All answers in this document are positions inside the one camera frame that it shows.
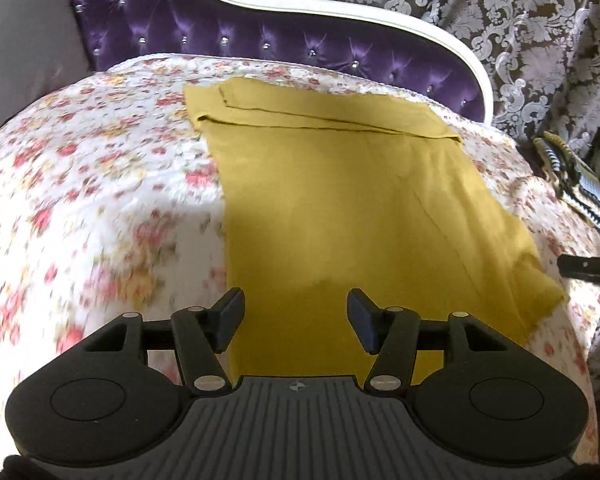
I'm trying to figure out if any purple tufted headboard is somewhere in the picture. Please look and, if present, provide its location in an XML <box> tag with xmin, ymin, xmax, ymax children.
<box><xmin>65</xmin><ymin>0</ymin><xmax>495</xmax><ymax>123</ymax></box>

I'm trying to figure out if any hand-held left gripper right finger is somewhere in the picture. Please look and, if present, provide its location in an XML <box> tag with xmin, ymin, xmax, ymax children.
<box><xmin>347</xmin><ymin>288</ymin><xmax>524</xmax><ymax>397</ymax></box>

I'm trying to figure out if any floral blanket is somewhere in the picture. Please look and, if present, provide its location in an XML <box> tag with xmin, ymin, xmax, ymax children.
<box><xmin>0</xmin><ymin>55</ymin><xmax>600</xmax><ymax>471</ymax></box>

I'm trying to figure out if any mustard yellow sweater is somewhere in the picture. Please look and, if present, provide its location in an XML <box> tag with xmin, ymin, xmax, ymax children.
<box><xmin>184</xmin><ymin>76</ymin><xmax>567</xmax><ymax>390</ymax></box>

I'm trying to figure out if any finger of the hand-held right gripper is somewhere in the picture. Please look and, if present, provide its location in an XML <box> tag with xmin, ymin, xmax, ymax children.
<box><xmin>556</xmin><ymin>254</ymin><xmax>600</xmax><ymax>282</ymax></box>

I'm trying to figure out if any grey cushion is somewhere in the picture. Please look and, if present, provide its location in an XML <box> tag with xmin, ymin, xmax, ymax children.
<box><xmin>0</xmin><ymin>0</ymin><xmax>93</xmax><ymax>133</ymax></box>

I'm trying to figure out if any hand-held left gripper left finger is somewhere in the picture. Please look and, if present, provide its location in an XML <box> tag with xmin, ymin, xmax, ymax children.
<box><xmin>80</xmin><ymin>287</ymin><xmax>246</xmax><ymax>397</ymax></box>

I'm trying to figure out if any striped knit cloth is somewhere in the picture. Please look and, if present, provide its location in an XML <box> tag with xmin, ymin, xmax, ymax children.
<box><xmin>532</xmin><ymin>130</ymin><xmax>600</xmax><ymax>232</ymax></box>

